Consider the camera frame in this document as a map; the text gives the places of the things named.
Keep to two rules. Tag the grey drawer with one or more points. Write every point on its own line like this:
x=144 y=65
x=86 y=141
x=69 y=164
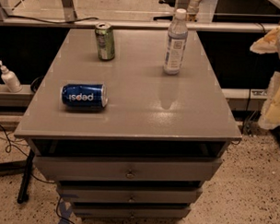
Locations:
x=131 y=211
x=127 y=169
x=143 y=195

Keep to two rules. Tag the green soda can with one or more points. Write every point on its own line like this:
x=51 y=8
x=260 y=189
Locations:
x=105 y=41

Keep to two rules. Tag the white pump dispenser bottle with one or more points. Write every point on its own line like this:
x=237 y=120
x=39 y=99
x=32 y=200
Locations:
x=10 y=79

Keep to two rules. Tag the bottom grey drawer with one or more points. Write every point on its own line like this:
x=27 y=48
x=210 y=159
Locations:
x=131 y=211

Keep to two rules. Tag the blue pepsi can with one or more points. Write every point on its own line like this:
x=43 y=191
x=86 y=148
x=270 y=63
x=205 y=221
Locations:
x=84 y=95

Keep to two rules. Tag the grey drawer cabinet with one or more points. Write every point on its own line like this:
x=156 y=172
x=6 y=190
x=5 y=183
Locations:
x=148 y=113

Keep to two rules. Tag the top grey drawer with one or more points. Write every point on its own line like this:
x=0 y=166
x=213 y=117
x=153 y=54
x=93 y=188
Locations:
x=127 y=169

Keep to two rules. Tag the middle grey drawer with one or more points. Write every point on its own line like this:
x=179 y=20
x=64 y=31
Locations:
x=143 y=195

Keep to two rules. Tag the black stand leg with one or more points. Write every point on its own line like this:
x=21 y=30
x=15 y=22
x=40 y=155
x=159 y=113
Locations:
x=22 y=194

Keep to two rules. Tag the clear plastic water bottle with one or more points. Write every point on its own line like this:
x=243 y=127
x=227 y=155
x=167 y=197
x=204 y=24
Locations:
x=177 y=38

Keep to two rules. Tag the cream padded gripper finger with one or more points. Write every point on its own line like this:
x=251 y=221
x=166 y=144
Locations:
x=267 y=43
x=270 y=112

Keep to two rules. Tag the metal frame rail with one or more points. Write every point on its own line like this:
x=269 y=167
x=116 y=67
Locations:
x=90 y=23

